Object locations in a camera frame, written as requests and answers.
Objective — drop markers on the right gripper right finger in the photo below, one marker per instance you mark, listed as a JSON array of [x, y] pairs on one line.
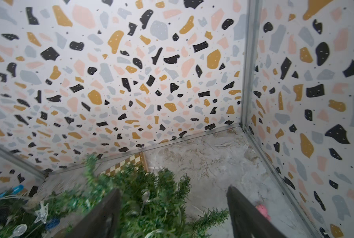
[[246, 220]]

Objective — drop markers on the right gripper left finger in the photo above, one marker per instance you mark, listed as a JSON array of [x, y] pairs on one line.
[[101, 222]]

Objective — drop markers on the green christmas tree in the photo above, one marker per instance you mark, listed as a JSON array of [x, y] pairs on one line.
[[152, 205], [20, 210]]

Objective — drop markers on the pink pig toy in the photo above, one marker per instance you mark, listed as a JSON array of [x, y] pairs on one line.
[[264, 211]]

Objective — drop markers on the wooden chessboard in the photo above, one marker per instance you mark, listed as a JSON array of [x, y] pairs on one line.
[[137, 160]]

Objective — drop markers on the blue toy microphone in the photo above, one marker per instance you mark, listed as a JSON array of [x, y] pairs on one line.
[[12, 192]]

